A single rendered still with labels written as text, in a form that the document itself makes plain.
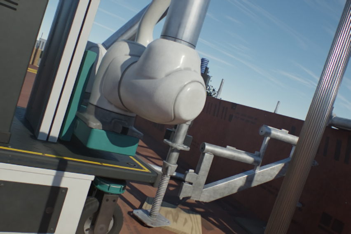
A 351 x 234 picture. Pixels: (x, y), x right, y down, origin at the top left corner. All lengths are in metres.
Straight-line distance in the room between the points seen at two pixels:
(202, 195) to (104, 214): 0.59
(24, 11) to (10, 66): 0.14
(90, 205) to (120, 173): 0.18
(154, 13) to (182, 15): 0.29
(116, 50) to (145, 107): 0.23
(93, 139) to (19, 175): 0.21
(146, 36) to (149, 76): 0.36
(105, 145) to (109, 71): 0.21
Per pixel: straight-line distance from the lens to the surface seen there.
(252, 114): 2.48
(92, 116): 0.94
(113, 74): 0.90
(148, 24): 1.11
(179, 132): 1.37
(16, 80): 0.89
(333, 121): 1.81
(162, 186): 1.42
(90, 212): 1.07
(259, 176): 1.67
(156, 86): 0.75
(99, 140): 0.91
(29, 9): 0.89
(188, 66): 0.78
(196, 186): 1.49
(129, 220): 1.44
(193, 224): 1.60
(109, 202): 1.06
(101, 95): 0.94
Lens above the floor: 0.57
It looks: 4 degrees down
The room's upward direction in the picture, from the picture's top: 18 degrees clockwise
